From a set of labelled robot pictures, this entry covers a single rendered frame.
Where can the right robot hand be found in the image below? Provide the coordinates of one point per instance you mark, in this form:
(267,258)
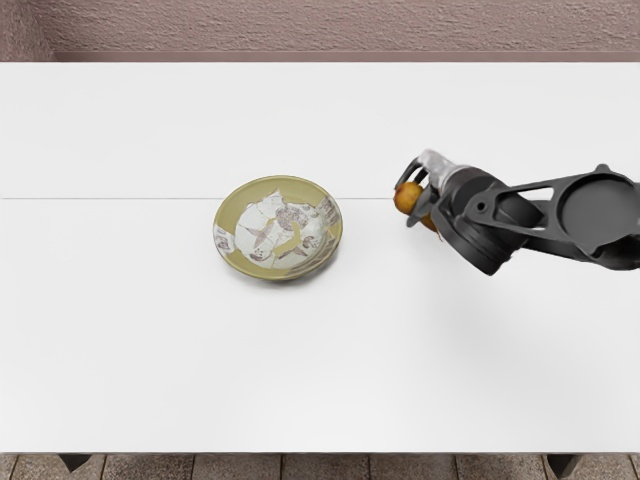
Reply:
(436,167)

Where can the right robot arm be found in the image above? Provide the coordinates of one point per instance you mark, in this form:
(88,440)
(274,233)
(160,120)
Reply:
(560,220)

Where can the yellow-brown fruit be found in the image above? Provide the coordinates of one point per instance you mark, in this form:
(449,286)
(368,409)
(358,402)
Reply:
(407,196)

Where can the olive patterned plate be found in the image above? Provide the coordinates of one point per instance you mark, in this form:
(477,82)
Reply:
(278,229)

